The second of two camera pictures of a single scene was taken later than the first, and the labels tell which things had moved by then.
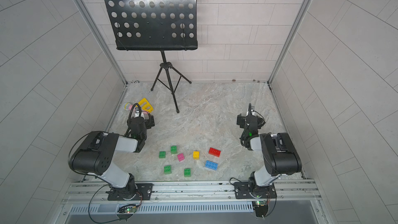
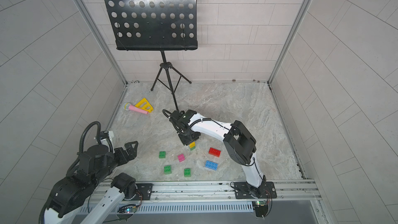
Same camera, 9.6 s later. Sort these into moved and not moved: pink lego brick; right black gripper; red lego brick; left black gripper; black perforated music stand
Moved: right black gripper; left black gripper
Not moved: red lego brick; black perforated music stand; pink lego brick
